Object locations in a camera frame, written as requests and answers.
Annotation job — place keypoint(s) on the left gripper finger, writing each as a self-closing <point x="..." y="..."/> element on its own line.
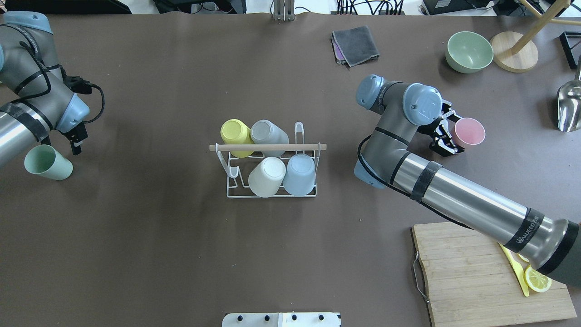
<point x="76" y="148"/>

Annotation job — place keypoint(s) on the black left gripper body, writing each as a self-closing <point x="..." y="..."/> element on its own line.
<point x="78" y="135"/>

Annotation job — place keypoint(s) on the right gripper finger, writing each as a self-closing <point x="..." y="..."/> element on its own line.
<point x="448" y="113"/>
<point x="445" y="147"/>

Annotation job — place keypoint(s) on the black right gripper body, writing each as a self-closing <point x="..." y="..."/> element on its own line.
<point x="441" y="132"/>

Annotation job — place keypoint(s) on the pink plastic cup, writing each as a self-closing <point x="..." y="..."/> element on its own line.
<point x="468" y="132"/>

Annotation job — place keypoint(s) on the mint green plastic cup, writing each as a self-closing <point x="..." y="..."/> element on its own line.
<point x="43" y="160"/>

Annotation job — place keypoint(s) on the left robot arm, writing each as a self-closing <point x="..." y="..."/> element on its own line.
<point x="45" y="98"/>

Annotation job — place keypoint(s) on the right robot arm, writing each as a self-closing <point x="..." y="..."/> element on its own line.
<point x="552" y="246"/>

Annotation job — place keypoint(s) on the light blue plastic cup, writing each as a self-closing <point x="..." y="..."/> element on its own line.
<point x="299" y="179"/>

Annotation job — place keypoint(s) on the yellow plastic cup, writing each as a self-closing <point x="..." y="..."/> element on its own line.
<point x="234" y="131"/>

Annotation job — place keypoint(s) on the grey plastic cup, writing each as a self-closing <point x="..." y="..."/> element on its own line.
<point x="266" y="132"/>

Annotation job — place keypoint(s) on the cream white plastic cup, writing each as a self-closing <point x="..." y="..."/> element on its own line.
<point x="266" y="179"/>

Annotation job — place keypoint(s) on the green ceramic bowl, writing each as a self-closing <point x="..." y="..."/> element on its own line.
<point x="468" y="52"/>

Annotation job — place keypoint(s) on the wooden mug tree stand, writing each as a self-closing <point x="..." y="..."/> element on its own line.
<point x="517" y="53"/>

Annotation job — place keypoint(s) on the beige plastic tray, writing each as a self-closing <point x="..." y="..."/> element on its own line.
<point x="14" y="56"/>

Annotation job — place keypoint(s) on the grey folded cloth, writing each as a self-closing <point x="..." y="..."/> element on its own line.
<point x="354" y="46"/>

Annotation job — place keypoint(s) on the metal scoop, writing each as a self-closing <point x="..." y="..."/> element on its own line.
<point x="569" y="104"/>

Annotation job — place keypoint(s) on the wooden cutting board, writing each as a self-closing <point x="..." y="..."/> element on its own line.
<point x="469" y="282"/>

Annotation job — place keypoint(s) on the yellow plastic knife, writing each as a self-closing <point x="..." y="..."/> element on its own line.
<point x="518" y="270"/>

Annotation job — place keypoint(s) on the lemon slice lower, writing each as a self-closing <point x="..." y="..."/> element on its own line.
<point x="536" y="281"/>

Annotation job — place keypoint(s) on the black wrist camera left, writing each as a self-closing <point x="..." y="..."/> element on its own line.
<point x="78" y="85"/>

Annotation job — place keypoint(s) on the white wire cup rack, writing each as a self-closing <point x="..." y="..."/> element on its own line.
<point x="239" y="160"/>

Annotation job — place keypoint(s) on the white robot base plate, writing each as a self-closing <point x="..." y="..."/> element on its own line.
<point x="283" y="319"/>

